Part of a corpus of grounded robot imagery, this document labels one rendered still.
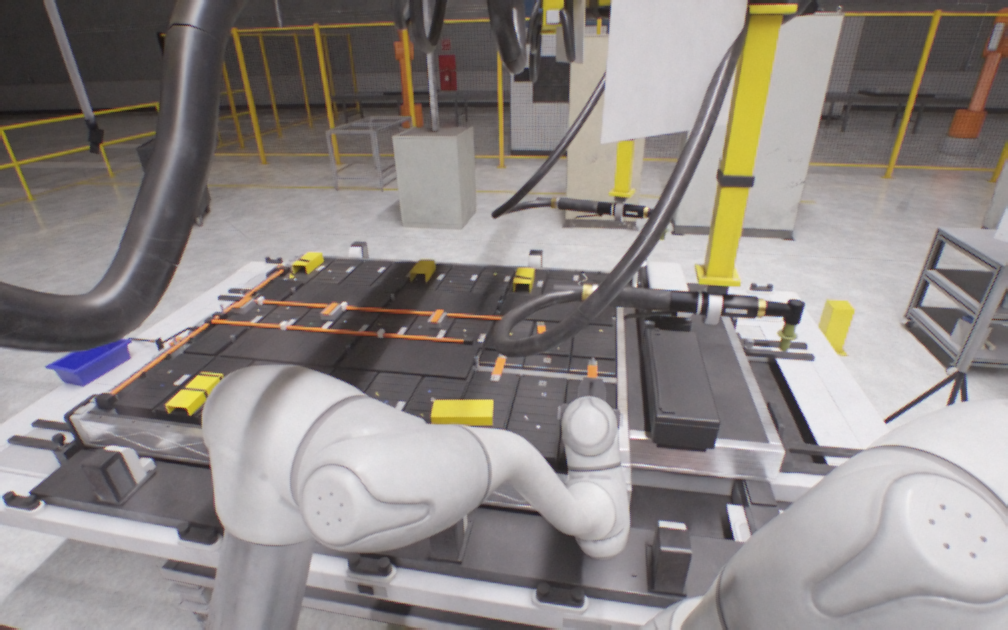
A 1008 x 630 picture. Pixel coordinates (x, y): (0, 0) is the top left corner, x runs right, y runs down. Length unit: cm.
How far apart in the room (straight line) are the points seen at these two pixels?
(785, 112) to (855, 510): 557
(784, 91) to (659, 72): 506
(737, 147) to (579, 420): 55
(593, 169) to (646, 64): 504
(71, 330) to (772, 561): 45
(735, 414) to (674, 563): 53
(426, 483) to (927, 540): 35
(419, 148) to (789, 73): 368
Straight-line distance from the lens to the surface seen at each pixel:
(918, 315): 457
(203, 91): 40
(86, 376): 239
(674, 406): 134
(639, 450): 143
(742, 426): 152
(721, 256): 108
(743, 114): 102
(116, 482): 167
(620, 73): 72
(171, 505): 162
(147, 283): 38
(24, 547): 322
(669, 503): 156
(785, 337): 119
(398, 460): 48
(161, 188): 38
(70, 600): 286
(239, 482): 60
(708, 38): 89
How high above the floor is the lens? 190
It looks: 28 degrees down
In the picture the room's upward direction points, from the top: 1 degrees counter-clockwise
